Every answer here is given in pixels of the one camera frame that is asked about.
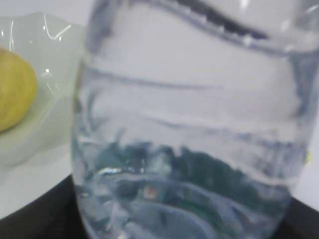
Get yellow pear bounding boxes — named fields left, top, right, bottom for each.
left=0, top=48, right=38, bottom=131

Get clear water bottle green label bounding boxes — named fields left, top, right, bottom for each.
left=71, top=0, right=319, bottom=239

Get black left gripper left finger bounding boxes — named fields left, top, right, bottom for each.
left=0, top=176, right=87, bottom=239

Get green wavy glass plate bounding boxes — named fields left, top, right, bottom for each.
left=0, top=12, right=85, bottom=175

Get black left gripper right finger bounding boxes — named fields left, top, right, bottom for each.
left=274, top=198, right=319, bottom=239

